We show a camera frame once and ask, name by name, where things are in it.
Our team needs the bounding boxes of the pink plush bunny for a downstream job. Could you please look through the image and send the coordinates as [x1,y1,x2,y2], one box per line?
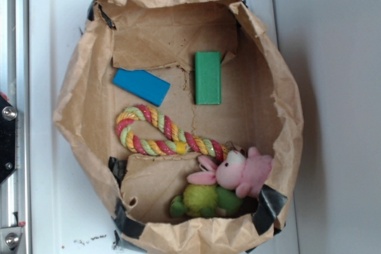
[187,147,274,198]

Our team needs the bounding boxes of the black metal bracket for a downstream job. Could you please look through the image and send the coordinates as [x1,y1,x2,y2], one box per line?
[0,93,17,184]

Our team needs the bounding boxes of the aluminium frame rail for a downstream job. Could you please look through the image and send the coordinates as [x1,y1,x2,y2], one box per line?
[1,0,32,253]

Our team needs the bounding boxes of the multicolour rope toy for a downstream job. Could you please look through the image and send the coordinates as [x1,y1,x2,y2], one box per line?
[115,105,229,162]

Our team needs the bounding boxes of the white plastic tray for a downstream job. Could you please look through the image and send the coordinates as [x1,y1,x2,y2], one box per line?
[29,0,300,254]

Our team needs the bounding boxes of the green rectangular block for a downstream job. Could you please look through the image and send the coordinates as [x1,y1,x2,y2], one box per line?
[195,52,221,105]

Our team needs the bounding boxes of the green plush toy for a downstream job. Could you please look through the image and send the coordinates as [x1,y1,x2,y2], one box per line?
[170,184,243,218]

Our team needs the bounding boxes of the blue rectangular block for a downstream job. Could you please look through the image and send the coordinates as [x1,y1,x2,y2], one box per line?
[113,69,171,106]

